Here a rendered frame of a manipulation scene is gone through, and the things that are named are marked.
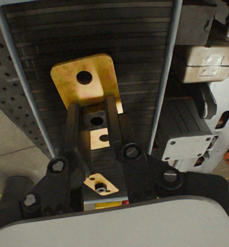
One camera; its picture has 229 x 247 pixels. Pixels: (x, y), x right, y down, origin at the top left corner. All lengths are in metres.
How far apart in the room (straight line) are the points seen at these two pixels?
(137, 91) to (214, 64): 0.16
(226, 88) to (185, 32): 0.26
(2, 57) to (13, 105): 0.22
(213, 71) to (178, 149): 0.16
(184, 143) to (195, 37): 0.20
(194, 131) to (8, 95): 0.69
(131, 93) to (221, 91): 0.32
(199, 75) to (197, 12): 0.11
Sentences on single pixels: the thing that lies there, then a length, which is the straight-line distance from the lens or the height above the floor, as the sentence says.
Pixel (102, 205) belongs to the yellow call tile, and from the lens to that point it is 0.46.
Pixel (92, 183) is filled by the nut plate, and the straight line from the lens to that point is 0.34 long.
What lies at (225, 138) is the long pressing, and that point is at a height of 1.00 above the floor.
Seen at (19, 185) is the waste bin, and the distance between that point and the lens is 2.78.
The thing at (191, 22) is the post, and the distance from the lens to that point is 0.25.
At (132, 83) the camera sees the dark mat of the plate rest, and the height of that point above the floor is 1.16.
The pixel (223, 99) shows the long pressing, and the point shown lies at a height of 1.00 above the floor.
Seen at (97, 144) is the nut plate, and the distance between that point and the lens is 0.16.
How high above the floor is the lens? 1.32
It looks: 44 degrees down
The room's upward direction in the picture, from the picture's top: 172 degrees clockwise
